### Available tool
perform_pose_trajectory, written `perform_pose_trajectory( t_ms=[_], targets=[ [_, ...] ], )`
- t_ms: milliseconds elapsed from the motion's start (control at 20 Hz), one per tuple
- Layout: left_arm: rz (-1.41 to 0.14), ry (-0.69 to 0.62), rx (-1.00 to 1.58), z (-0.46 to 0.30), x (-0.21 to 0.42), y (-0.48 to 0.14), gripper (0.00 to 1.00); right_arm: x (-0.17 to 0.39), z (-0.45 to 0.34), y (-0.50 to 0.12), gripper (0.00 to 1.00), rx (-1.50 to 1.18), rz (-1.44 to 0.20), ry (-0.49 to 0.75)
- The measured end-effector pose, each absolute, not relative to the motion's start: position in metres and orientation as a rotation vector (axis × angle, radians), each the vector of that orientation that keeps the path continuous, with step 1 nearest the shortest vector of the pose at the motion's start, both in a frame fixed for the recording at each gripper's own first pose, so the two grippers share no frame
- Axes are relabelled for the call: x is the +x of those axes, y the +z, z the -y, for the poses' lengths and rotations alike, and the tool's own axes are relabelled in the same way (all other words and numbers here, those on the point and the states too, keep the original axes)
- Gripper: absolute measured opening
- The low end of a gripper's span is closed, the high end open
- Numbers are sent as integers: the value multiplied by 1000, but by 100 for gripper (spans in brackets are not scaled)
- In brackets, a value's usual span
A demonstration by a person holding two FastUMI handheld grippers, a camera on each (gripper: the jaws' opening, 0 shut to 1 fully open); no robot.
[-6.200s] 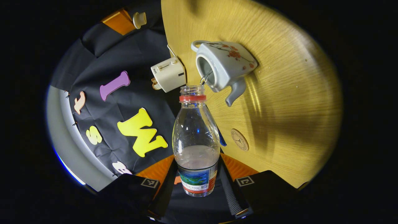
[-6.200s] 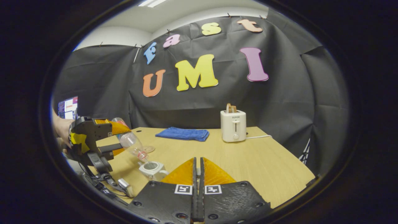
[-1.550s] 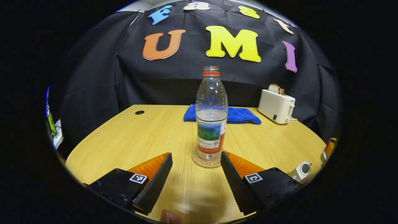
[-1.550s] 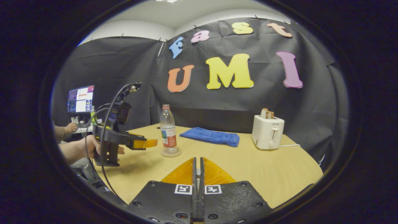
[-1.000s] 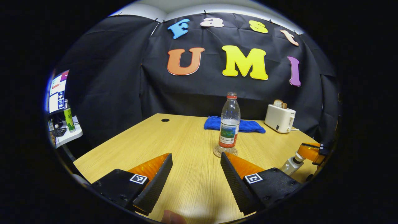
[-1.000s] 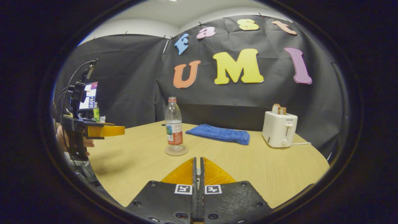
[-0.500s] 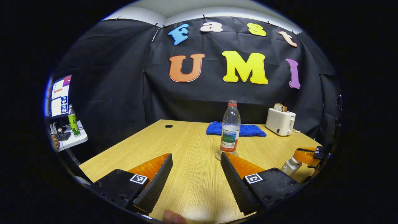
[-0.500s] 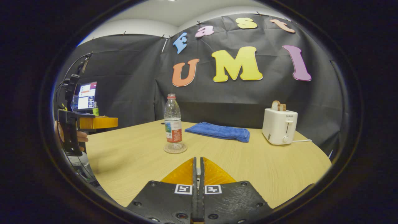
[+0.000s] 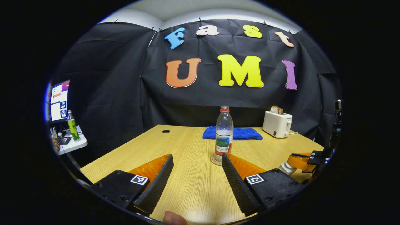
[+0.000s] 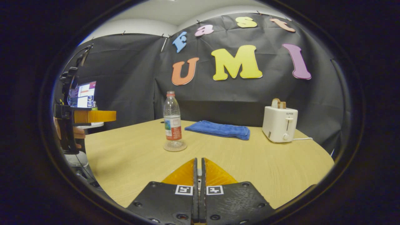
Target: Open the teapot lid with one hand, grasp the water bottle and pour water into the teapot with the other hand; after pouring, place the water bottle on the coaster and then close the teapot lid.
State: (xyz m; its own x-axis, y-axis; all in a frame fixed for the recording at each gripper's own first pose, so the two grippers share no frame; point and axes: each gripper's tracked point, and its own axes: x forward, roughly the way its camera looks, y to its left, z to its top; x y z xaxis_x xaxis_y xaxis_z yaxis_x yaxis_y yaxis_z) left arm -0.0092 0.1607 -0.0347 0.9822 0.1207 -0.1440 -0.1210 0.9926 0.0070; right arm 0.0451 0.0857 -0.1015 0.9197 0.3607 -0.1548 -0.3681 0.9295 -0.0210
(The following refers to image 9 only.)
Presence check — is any green bottle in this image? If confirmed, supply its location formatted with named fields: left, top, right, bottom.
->
left=67, top=109, right=81, bottom=142

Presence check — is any round coaster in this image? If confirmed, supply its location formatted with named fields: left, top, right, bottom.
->
left=210, top=154, right=226, bottom=166

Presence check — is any computer monitor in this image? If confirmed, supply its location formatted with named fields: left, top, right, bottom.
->
left=48, top=79, right=71, bottom=123

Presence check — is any grey ceramic teacup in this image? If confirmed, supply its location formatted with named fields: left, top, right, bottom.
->
left=278, top=160, right=297, bottom=176

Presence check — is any white toaster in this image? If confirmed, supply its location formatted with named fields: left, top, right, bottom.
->
left=262, top=110, right=293, bottom=139

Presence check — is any blue towel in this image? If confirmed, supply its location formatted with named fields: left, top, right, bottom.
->
left=202, top=125, right=264, bottom=141

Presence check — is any clear plastic water bottle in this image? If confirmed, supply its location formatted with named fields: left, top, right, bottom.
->
left=214, top=106, right=234, bottom=163

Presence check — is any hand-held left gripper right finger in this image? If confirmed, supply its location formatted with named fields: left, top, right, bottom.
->
left=221, top=152, right=305, bottom=217

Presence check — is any white side table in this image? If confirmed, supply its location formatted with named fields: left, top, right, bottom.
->
left=51, top=125, right=88, bottom=156

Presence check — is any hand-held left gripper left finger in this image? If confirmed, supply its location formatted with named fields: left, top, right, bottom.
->
left=91, top=154, right=174, bottom=217

